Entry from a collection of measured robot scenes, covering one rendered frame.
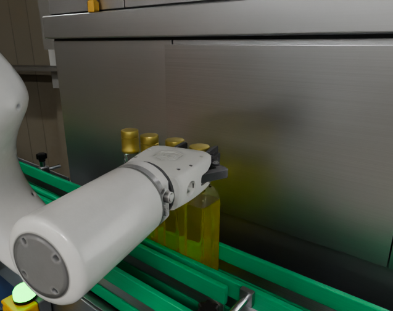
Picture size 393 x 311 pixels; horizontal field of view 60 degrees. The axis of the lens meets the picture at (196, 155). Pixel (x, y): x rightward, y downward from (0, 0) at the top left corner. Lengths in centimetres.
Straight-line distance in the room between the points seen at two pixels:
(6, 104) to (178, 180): 20
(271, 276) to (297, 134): 24
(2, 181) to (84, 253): 14
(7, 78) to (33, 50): 365
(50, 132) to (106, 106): 309
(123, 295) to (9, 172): 32
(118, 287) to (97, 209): 32
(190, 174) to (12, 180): 20
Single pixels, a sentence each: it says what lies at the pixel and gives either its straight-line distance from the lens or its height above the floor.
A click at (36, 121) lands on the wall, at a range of 410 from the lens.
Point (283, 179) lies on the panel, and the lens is 64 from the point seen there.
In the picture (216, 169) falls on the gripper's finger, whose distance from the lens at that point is 48.
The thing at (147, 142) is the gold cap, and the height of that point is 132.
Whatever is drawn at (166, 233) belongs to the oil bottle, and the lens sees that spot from 65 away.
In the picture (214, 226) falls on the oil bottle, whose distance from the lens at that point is 61.
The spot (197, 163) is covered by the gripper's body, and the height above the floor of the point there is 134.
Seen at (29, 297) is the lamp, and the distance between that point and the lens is 81.
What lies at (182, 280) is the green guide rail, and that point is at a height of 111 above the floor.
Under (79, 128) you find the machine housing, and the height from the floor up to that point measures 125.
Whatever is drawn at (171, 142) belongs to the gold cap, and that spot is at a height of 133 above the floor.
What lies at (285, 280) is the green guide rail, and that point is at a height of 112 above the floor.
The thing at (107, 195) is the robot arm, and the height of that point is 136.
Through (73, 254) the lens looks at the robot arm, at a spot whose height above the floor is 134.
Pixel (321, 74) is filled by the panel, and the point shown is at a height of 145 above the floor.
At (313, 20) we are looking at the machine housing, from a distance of 60.
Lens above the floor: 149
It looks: 18 degrees down
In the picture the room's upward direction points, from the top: straight up
